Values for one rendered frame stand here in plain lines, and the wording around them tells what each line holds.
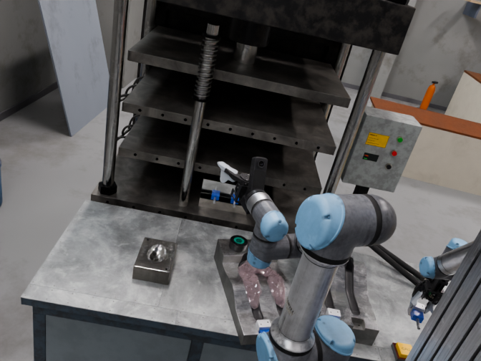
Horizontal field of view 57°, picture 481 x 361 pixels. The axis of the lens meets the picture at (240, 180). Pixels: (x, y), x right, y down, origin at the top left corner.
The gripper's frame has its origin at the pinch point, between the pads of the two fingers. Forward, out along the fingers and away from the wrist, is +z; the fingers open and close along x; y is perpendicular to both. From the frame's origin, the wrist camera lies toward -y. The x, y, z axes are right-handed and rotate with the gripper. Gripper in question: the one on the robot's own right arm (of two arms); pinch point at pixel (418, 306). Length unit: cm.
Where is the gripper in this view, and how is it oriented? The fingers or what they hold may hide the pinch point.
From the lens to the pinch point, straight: 203.3
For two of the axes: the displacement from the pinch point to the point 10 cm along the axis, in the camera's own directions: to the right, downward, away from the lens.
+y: -2.6, 3.8, -8.9
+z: -2.7, 8.5, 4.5
